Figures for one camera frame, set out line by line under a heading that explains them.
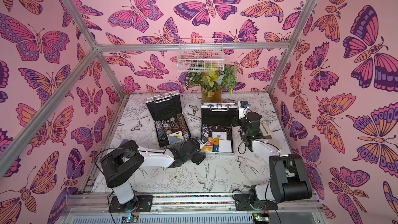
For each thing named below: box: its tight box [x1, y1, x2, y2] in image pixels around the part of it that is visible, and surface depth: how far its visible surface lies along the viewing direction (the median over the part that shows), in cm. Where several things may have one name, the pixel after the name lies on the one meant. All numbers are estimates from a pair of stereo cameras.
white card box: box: [218, 139, 232, 153], surface depth 92 cm
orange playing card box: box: [201, 137, 213, 152], surface depth 91 cm
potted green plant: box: [185, 65, 238, 103], surface depth 99 cm
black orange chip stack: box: [176, 113, 191, 140], surface depth 99 cm
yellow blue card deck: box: [166, 130, 185, 145], surface depth 97 cm
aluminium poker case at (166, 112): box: [145, 90, 192, 148], surface depth 97 cm
